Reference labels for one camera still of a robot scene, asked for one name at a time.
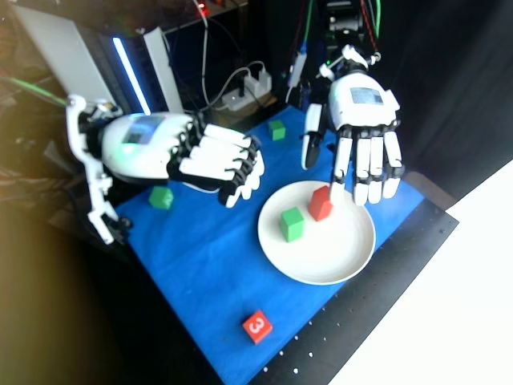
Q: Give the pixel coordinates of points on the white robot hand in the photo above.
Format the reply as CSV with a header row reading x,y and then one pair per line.
x,y
362,108
136,152

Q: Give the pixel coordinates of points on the tall red block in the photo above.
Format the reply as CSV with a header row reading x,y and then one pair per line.
x,y
320,206

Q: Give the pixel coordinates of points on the tall green block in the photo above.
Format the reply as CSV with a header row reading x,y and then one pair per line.
x,y
292,226

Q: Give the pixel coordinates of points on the white round plate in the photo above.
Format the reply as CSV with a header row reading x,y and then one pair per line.
x,y
328,248

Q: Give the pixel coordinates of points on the green cube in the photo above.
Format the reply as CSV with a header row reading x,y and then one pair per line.
x,y
161,198
277,130

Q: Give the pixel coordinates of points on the white adapter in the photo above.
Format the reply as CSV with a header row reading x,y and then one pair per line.
x,y
297,68

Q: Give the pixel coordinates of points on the white power strip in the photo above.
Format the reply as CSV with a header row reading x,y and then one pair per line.
x,y
248,94

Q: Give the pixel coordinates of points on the white tower with blue light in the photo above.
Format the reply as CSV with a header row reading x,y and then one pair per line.
x,y
60,52

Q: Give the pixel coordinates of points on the blue cloth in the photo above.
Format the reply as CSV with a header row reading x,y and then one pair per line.
x,y
208,260

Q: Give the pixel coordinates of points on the red cube with number three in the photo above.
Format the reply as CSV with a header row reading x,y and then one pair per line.
x,y
257,327

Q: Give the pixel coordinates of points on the black perforated base board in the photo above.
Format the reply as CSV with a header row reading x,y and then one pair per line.
x,y
360,321

